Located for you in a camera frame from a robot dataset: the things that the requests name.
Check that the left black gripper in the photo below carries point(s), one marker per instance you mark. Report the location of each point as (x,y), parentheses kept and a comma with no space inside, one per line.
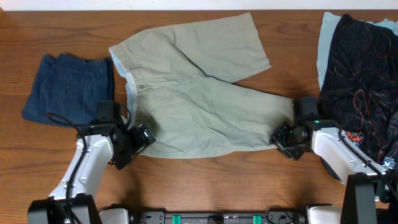
(141,141)

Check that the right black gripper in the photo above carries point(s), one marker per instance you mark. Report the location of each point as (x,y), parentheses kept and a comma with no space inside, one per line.
(277,140)

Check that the khaki beige shorts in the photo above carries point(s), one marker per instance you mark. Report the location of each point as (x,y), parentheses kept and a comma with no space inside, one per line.
(181,81)

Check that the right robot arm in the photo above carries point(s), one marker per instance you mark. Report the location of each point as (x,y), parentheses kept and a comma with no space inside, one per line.
(370,188)

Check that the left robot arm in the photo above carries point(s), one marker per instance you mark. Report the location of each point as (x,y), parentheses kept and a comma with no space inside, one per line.
(73,200)

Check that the folded navy blue shorts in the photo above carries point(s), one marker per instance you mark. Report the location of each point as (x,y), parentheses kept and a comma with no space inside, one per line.
(70,87)

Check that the black patterned shorts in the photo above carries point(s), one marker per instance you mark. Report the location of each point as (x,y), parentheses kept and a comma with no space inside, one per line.
(360,87)

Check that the light blue garment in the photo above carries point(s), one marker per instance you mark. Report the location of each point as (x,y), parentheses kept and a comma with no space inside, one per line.
(329,23)

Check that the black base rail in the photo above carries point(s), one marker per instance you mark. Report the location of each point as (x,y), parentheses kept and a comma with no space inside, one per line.
(277,216)

